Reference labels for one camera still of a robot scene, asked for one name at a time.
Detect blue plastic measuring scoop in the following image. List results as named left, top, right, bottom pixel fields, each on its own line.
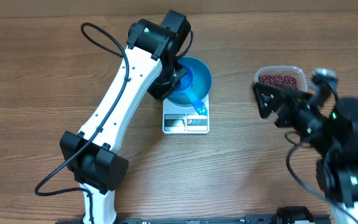
left=168, top=63, right=208, bottom=116

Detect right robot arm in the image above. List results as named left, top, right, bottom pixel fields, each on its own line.
left=253, top=82, right=358, bottom=223

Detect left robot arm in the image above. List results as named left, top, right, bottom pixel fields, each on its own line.
left=60, top=17, right=193, bottom=223

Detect blue metal bowl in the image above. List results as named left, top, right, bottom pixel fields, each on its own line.
left=168, top=57, right=213, bottom=106

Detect white digital kitchen scale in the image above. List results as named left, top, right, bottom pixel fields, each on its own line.
left=162, top=95, right=210, bottom=134

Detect red adzuki beans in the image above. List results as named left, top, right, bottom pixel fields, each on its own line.
left=258, top=75, right=298, bottom=90

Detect clear plastic container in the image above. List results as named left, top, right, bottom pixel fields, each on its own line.
left=254, top=65, right=308, bottom=91

